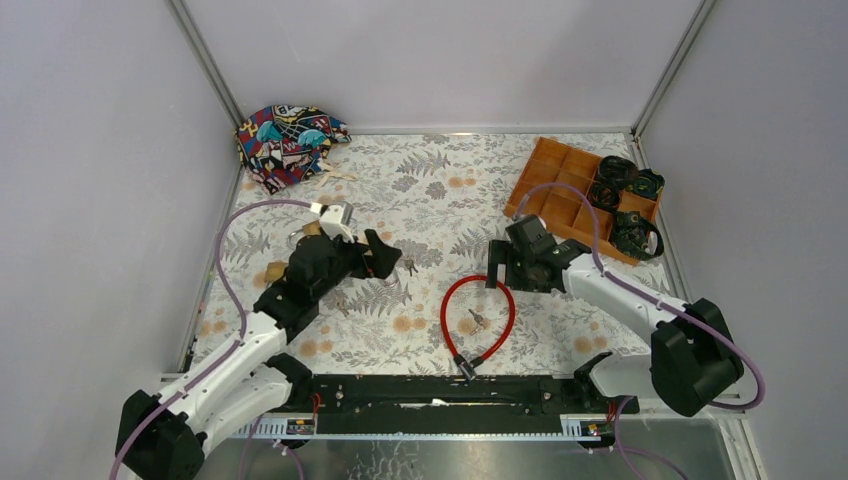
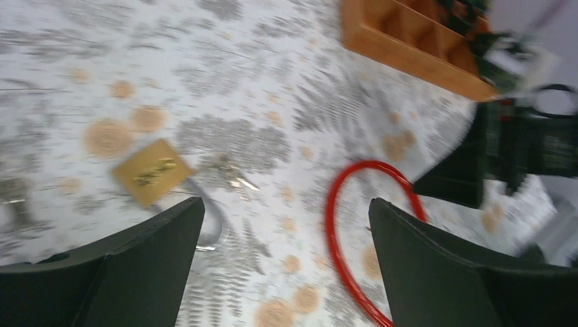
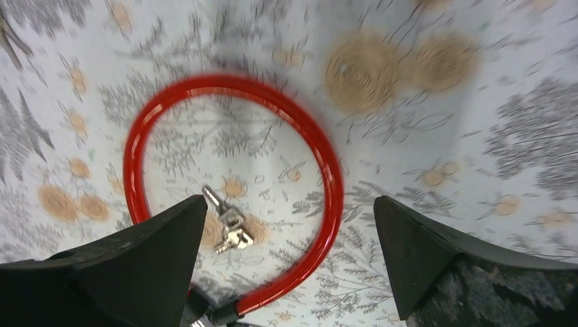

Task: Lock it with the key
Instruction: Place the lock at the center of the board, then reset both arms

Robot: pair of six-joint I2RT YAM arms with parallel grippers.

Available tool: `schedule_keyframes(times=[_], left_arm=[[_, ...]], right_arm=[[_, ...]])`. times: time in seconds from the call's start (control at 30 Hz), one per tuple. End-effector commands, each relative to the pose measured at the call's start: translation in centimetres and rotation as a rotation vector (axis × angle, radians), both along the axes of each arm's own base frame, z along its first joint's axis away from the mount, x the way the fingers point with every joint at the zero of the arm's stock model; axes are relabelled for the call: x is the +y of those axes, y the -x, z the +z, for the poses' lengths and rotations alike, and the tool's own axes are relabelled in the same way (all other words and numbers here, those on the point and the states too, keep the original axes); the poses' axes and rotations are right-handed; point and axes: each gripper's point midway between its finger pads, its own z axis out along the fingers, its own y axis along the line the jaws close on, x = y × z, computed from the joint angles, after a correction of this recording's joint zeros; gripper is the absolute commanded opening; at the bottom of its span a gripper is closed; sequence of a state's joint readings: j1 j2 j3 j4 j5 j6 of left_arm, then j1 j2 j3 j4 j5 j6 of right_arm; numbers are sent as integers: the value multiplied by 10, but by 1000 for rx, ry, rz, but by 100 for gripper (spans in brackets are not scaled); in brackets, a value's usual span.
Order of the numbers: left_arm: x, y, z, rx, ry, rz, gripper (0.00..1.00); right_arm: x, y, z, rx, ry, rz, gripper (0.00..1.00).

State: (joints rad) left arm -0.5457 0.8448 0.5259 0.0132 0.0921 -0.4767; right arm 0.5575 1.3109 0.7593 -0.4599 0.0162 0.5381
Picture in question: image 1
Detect purple cable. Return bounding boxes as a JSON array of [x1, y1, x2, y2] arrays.
[[515, 182, 767, 480], [109, 199, 326, 480]]

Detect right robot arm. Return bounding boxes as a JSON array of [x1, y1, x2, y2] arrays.
[[486, 215, 745, 417]]

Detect silver key bunch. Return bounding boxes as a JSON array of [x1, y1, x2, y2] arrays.
[[402, 257, 418, 277]]

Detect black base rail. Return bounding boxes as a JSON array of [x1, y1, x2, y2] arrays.
[[273, 374, 639, 436]]

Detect black patterned strap bundle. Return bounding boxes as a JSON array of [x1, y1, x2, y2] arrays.
[[609, 210, 665, 261]]

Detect brass padlock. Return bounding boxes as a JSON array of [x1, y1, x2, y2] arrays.
[[287, 220, 322, 249], [263, 261, 288, 284]]

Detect orange compartment tray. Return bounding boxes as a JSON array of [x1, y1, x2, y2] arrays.
[[503, 138, 665, 265]]

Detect colourful patterned cloth bag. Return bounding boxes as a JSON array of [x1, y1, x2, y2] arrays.
[[234, 104, 351, 195]]

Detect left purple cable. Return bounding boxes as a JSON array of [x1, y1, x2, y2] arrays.
[[109, 199, 326, 480]]

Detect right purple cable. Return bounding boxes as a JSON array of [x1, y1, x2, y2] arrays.
[[515, 182, 767, 480]]

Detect cable lock keys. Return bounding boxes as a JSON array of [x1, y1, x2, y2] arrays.
[[468, 309, 488, 336]]

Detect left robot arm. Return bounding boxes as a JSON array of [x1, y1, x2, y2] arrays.
[[113, 229, 403, 479]]

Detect dark green coiled strap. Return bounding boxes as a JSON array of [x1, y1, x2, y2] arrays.
[[629, 168, 666, 202]]

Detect floral table mat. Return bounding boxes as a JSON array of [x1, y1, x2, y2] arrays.
[[188, 132, 697, 378]]

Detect black coiled strap middle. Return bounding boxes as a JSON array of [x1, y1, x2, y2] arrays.
[[585, 181, 623, 212]]

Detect small metal key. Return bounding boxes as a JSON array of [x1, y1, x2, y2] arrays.
[[332, 296, 351, 318]]

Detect red cable lock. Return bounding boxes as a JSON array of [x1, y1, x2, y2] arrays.
[[439, 274, 517, 382]]

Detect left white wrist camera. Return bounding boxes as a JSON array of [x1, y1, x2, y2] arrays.
[[310, 201, 356, 243]]

